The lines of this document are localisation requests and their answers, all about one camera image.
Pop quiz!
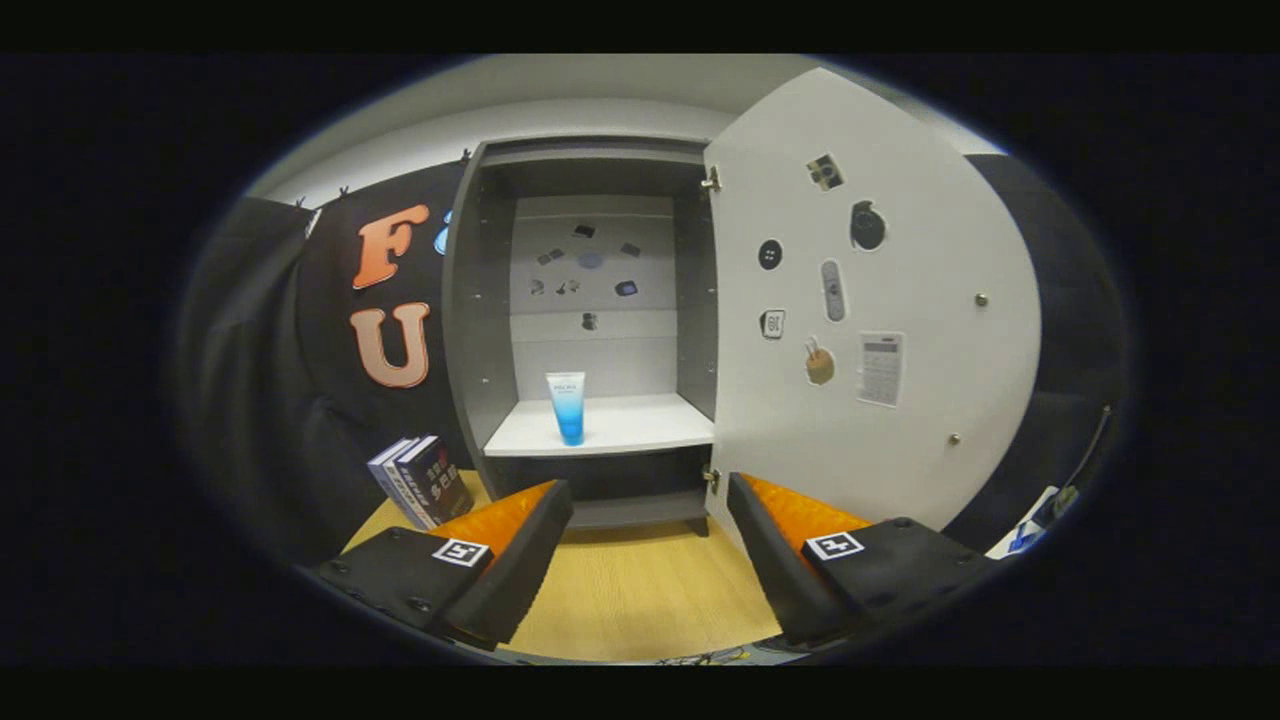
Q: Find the grey stand pole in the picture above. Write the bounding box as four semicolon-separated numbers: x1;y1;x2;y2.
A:
1060;405;1113;501

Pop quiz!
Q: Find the dark blue book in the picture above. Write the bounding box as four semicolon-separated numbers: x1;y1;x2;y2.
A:
395;434;476;528

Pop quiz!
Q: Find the black backdrop cloth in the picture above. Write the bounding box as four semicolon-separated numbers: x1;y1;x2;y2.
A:
180;150;1126;561

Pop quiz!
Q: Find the white cabinet shelf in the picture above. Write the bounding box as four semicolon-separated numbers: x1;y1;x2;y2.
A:
483;392;715;459

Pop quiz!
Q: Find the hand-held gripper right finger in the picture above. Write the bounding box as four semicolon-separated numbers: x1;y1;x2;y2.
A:
727;472;1001;649

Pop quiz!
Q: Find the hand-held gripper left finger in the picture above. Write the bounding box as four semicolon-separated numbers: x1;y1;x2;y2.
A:
318;478;574;651

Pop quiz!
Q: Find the light blue book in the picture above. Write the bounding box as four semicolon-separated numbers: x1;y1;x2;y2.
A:
367;437;431;531

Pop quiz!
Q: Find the grey cabinet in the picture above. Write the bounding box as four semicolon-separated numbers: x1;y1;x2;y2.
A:
442;137;721;538

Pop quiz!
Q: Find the beige cabinet door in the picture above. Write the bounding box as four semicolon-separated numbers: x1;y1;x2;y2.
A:
702;67;1043;551

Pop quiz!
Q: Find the white side table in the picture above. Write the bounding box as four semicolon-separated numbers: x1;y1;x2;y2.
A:
985;485;1076;559

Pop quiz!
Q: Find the blue and white tube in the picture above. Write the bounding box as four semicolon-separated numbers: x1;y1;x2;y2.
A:
545;371;587;447

